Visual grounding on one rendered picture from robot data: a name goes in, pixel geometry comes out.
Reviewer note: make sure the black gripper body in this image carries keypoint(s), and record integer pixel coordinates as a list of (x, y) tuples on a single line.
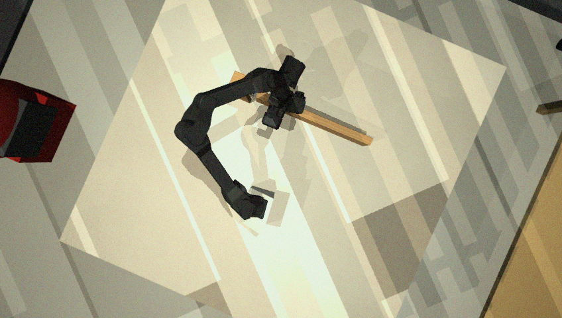
[(273, 120)]

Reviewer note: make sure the brown wooden board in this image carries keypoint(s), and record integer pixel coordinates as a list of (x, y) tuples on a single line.
[(322, 123)]

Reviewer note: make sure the brown wooden post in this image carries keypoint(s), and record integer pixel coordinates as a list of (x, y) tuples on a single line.
[(238, 76)]

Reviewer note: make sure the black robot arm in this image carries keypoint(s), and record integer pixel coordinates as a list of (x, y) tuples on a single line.
[(196, 121)]

